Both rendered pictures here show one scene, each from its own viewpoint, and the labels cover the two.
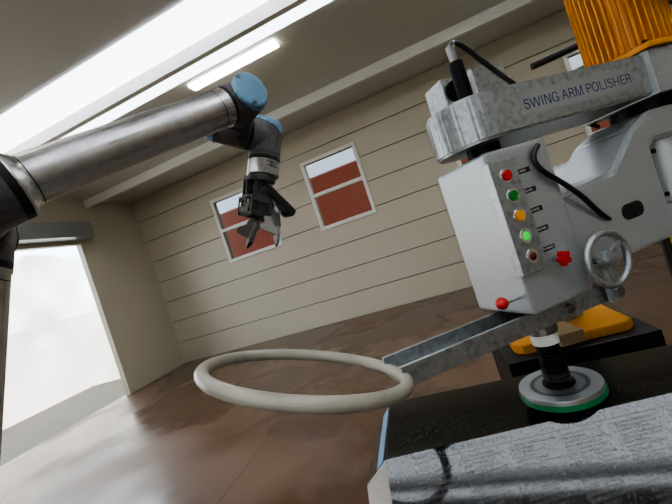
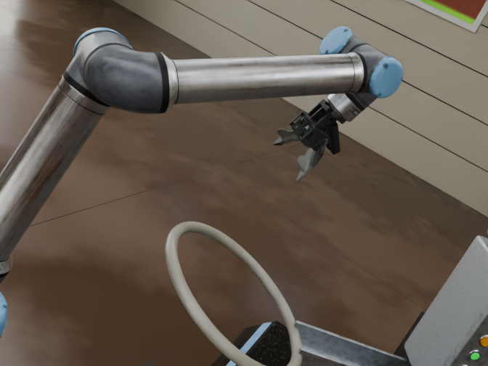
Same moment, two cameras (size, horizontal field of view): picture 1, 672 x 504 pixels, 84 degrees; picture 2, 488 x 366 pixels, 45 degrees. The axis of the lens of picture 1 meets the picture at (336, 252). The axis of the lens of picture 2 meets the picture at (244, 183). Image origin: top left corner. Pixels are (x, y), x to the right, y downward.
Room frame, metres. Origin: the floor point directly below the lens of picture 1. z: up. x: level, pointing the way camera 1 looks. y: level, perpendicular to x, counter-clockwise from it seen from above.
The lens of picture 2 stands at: (-0.45, 0.15, 2.05)
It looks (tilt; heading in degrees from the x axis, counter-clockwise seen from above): 23 degrees down; 5
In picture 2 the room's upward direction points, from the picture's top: 24 degrees clockwise
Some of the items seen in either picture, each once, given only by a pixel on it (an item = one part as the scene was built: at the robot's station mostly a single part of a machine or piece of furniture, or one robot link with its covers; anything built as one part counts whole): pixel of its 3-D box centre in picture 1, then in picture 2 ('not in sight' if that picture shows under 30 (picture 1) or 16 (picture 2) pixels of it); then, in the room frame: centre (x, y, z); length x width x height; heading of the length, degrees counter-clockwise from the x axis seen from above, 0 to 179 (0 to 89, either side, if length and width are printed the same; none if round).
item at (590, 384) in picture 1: (559, 384); not in sight; (1.04, -0.48, 0.89); 0.21 x 0.21 x 0.01
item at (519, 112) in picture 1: (570, 108); not in sight; (1.13, -0.82, 1.63); 0.96 x 0.25 x 0.17; 106
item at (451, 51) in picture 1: (459, 77); not in sight; (1.04, -0.48, 1.80); 0.04 x 0.04 x 0.17
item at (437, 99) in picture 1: (446, 98); not in sight; (1.88, -0.77, 2.00); 0.20 x 0.18 x 0.15; 167
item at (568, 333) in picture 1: (559, 332); not in sight; (1.60, -0.81, 0.81); 0.20 x 0.10 x 0.05; 175
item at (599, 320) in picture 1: (554, 322); not in sight; (1.84, -0.92, 0.76); 0.49 x 0.49 x 0.05; 77
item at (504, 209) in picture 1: (515, 216); (483, 337); (0.91, -0.44, 1.39); 0.08 x 0.03 x 0.28; 106
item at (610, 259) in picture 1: (595, 259); not in sight; (0.95, -0.63, 1.22); 0.15 x 0.10 x 0.15; 106
